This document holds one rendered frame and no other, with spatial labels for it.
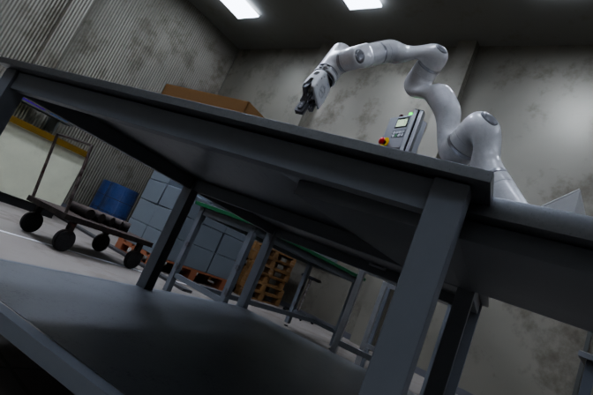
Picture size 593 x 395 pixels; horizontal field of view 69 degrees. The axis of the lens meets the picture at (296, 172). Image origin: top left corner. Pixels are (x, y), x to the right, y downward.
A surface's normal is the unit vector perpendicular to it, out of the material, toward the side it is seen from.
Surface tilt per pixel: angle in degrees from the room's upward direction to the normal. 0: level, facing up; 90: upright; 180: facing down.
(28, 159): 90
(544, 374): 90
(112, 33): 90
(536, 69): 90
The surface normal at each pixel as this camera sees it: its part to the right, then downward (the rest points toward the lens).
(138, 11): 0.75, 0.17
